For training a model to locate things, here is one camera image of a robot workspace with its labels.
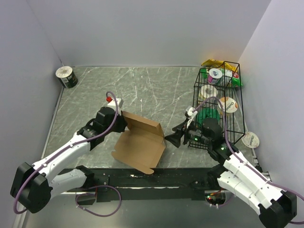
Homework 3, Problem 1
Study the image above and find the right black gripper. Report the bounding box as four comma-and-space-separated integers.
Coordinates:
164, 118, 211, 148

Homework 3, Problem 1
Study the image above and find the brown cardboard box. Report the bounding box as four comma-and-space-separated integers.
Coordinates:
111, 111, 166, 174

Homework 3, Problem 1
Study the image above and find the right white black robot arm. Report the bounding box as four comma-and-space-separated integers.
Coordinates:
165, 118, 297, 228

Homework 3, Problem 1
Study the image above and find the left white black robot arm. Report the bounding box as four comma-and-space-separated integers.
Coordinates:
10, 106, 127, 214

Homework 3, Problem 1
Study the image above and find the Chobani yogurt cup in basket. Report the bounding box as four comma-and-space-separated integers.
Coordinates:
220, 96, 238, 115

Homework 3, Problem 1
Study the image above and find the blue white yogurt cup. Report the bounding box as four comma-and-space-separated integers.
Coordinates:
207, 68, 223, 85

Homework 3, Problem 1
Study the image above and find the white yogurt cup on table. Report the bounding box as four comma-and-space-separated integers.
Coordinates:
241, 132, 260, 149

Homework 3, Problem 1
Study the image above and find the green black chips can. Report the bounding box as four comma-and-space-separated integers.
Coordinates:
55, 66, 78, 88

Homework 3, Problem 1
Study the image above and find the green snack bag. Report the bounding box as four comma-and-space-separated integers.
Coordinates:
223, 69, 243, 87

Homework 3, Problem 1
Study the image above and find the yellow snack bag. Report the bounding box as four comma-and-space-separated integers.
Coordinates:
201, 59, 238, 72

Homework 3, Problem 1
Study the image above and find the red white package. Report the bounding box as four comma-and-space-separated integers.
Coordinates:
233, 72, 239, 78

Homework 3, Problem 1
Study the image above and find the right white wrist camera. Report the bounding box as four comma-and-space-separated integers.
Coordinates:
185, 106, 198, 128

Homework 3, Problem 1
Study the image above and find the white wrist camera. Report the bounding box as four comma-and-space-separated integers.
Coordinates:
106, 96, 124, 110
185, 106, 198, 128

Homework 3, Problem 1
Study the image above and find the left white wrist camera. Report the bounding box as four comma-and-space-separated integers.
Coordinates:
106, 96, 124, 110

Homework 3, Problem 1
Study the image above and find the black wire basket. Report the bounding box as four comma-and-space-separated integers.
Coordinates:
192, 62, 246, 144

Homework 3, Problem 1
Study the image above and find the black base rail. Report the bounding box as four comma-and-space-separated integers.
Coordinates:
65, 167, 238, 203

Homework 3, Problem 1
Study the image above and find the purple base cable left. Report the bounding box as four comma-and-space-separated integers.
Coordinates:
75, 185, 122, 217

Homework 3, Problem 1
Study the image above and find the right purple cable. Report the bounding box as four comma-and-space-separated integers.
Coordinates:
192, 96, 304, 225

